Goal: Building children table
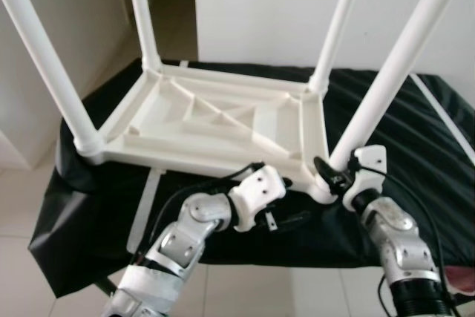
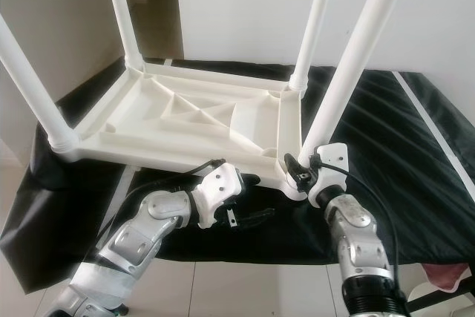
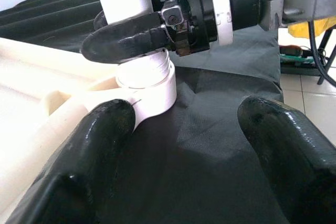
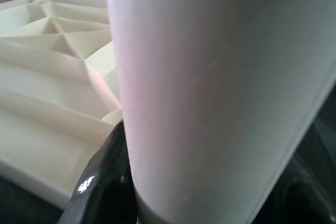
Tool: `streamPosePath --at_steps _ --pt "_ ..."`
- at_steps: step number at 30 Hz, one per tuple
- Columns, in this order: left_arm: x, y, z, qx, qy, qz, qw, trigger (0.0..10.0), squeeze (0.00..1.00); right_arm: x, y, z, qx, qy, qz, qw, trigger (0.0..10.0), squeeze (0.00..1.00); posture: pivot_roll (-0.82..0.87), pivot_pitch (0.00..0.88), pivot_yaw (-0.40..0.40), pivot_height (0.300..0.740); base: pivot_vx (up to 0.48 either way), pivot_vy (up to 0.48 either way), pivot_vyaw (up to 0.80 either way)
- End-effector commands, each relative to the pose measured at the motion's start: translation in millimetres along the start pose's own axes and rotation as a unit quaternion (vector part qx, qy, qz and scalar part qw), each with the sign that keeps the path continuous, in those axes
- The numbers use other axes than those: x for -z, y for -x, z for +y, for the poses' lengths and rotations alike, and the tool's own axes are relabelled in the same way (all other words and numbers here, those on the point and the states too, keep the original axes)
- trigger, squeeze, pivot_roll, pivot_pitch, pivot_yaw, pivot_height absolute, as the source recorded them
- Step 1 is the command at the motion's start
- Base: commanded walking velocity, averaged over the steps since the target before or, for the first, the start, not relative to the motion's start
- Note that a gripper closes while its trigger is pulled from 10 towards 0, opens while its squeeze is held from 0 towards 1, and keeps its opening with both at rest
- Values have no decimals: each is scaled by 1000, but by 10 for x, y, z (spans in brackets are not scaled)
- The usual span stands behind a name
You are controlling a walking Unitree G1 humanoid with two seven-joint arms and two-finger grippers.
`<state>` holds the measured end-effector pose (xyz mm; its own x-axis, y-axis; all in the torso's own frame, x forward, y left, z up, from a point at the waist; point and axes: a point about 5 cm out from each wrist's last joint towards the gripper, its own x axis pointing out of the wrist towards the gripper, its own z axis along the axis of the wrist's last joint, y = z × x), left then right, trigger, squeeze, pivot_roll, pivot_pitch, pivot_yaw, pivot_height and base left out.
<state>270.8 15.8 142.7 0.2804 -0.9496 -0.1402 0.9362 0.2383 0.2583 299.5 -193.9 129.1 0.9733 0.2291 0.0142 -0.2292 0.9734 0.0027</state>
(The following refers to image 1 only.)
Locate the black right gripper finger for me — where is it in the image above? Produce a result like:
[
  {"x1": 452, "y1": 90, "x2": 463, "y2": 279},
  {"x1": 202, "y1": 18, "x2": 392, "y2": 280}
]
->
[{"x1": 313, "y1": 156, "x2": 342, "y2": 184}]

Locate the white plastic table top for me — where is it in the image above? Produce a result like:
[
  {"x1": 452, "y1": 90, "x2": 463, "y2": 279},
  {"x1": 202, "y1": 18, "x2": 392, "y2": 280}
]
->
[{"x1": 74, "y1": 63, "x2": 344, "y2": 205}]

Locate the white plastic table leg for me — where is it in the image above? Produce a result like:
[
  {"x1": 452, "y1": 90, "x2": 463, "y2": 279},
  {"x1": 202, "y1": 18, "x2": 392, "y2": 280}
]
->
[
  {"x1": 0, "y1": 0, "x2": 105, "y2": 158},
  {"x1": 125, "y1": 0, "x2": 162, "y2": 73},
  {"x1": 329, "y1": 0, "x2": 472, "y2": 173},
  {"x1": 308, "y1": 0, "x2": 367, "y2": 94}
]

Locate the black tablecloth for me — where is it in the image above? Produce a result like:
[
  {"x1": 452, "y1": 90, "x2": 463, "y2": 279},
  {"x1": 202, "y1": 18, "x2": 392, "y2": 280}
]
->
[{"x1": 28, "y1": 61, "x2": 475, "y2": 299}]

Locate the white fabric strip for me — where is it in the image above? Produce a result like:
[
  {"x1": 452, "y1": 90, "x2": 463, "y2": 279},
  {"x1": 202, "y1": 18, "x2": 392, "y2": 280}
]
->
[
  {"x1": 126, "y1": 61, "x2": 195, "y2": 252},
  {"x1": 412, "y1": 72, "x2": 475, "y2": 166}
]

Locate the pink cloth piece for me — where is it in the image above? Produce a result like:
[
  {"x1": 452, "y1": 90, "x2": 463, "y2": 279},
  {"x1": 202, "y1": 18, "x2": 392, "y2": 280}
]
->
[{"x1": 449, "y1": 267, "x2": 475, "y2": 292}]

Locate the black metal stand leg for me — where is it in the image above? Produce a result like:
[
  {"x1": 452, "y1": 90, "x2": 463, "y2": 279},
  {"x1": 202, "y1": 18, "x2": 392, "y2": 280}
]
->
[
  {"x1": 445, "y1": 291, "x2": 475, "y2": 307},
  {"x1": 93, "y1": 276, "x2": 119, "y2": 297}
]

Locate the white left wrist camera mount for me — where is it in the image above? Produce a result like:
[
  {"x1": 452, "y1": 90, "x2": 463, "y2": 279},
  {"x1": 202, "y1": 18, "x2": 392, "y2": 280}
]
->
[{"x1": 226, "y1": 165, "x2": 286, "y2": 232}]

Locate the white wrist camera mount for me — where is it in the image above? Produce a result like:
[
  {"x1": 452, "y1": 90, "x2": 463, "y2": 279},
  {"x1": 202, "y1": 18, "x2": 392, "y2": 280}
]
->
[
  {"x1": 226, "y1": 165, "x2": 286, "y2": 232},
  {"x1": 343, "y1": 145, "x2": 388, "y2": 210}
]

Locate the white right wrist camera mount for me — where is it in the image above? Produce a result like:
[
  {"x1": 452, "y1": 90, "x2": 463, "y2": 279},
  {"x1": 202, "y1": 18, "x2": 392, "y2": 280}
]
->
[{"x1": 343, "y1": 145, "x2": 388, "y2": 210}]

